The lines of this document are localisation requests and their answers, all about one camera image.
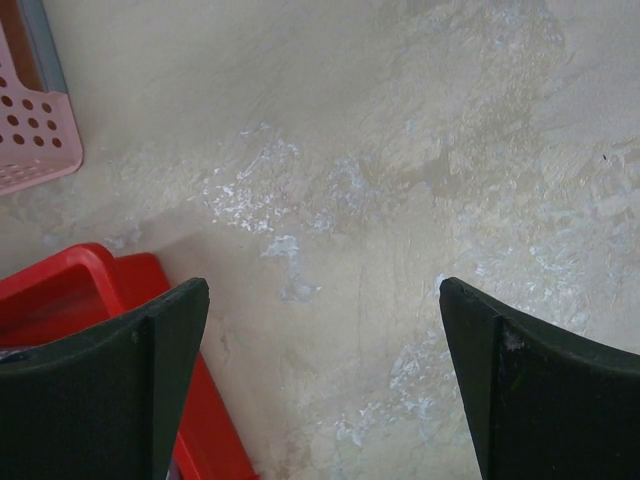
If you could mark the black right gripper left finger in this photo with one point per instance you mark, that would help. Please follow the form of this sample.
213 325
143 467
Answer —
104 403

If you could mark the red plastic tray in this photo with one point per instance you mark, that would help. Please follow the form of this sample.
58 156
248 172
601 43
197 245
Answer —
85 285

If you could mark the pink perforated basket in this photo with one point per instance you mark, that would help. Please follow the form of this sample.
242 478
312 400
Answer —
40 140

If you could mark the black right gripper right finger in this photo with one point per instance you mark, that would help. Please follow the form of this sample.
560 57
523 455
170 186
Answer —
540 402

